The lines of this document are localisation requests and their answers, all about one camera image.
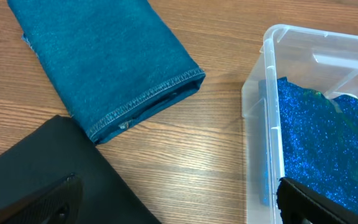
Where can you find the black cloth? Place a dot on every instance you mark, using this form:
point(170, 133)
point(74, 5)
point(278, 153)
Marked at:
point(57, 149)

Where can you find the clear plastic storage bin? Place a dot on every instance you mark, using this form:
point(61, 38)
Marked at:
point(316, 59)

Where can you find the blue denim jeans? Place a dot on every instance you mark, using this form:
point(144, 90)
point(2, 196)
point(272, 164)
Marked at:
point(113, 63)

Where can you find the blue glitter fabric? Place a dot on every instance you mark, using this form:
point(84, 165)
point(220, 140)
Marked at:
point(320, 141)

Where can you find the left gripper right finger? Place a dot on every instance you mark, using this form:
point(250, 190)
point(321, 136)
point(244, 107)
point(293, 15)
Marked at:
point(298, 204)

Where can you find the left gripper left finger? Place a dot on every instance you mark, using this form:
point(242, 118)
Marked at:
point(57, 203)

